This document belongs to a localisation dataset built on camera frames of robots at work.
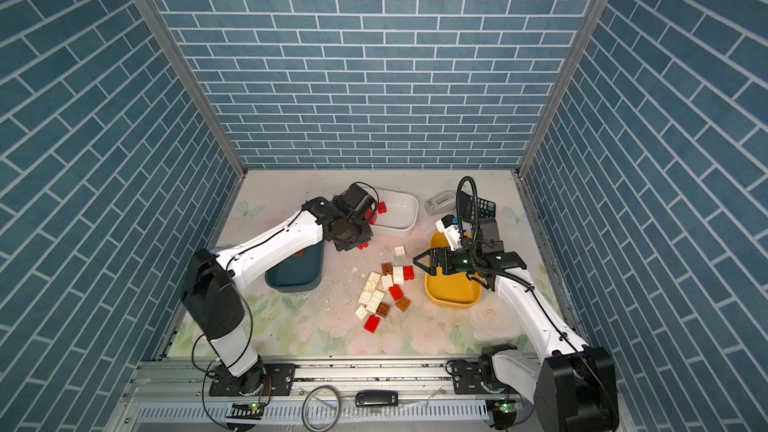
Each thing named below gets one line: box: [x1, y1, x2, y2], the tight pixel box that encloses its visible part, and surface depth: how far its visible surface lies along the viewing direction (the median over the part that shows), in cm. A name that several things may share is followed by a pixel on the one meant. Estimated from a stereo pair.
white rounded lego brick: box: [392, 266, 404, 285], surface depth 93 cm
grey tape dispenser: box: [424, 190, 456, 216], surface depth 110 cm
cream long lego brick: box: [364, 271, 381, 292], surface depth 91 cm
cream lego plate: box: [358, 289, 386, 313], surface depth 88 cm
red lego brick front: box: [364, 314, 381, 334], surface depth 84 cm
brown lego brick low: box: [376, 302, 390, 318], surface depth 86 cm
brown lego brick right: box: [396, 296, 411, 312], surface depth 88 cm
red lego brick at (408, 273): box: [403, 266, 415, 281], surface depth 93 cm
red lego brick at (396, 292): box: [389, 284, 404, 301], surface depth 90 cm
